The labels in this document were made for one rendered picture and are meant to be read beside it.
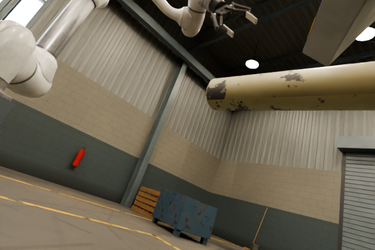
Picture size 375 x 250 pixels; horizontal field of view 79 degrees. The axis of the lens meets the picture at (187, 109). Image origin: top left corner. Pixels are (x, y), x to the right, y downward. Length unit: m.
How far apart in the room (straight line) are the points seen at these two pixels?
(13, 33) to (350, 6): 1.00
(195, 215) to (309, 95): 4.72
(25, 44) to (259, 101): 0.90
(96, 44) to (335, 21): 7.53
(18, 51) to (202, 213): 4.48
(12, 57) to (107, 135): 6.62
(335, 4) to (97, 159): 7.20
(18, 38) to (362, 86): 0.99
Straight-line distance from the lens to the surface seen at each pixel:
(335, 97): 0.25
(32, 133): 7.02
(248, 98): 0.28
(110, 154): 7.59
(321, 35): 0.67
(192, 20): 1.30
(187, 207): 4.80
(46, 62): 1.19
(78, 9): 1.34
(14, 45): 1.02
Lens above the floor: 0.46
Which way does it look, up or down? 23 degrees up
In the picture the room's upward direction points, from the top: 20 degrees clockwise
